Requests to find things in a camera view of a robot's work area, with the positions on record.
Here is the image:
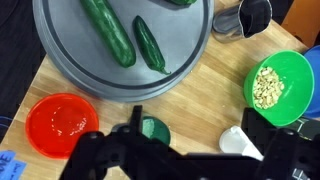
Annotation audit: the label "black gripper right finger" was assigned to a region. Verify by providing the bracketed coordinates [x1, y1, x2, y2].
[241, 107, 280, 144]

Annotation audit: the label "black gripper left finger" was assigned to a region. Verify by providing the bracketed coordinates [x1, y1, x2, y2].
[128, 104, 144, 135]

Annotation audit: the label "white grains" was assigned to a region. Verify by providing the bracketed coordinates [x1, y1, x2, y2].
[142, 118, 156, 138]

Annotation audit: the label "dark green scoop bowl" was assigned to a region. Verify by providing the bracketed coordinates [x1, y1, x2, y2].
[141, 115, 172, 146]

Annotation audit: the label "black metal cup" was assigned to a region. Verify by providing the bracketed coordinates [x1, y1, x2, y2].
[212, 0, 273, 43]

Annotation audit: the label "white plastic scoop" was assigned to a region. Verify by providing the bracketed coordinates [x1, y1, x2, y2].
[218, 125, 264, 162]

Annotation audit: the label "pale peanuts heap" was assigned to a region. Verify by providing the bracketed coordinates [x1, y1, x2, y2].
[252, 66, 285, 110]

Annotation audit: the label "bright green plastic bowl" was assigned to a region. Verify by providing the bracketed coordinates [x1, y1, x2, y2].
[243, 49, 315, 127]

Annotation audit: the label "blue plastic plate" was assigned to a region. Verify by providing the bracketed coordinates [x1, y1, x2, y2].
[301, 44, 320, 119]

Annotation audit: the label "small dark green cucumber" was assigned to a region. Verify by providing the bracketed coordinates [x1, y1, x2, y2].
[132, 15, 172, 76]

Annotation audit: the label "red plastic bowl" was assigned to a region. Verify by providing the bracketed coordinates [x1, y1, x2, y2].
[25, 92, 100, 160]

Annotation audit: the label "green zucchini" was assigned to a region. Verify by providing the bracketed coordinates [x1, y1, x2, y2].
[166, 0, 198, 6]
[79, 0, 137, 69]

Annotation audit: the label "grey round tray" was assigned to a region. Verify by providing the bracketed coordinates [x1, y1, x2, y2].
[32, 0, 215, 103]

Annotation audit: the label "blue tape label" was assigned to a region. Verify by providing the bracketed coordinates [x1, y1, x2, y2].
[0, 149, 28, 180]

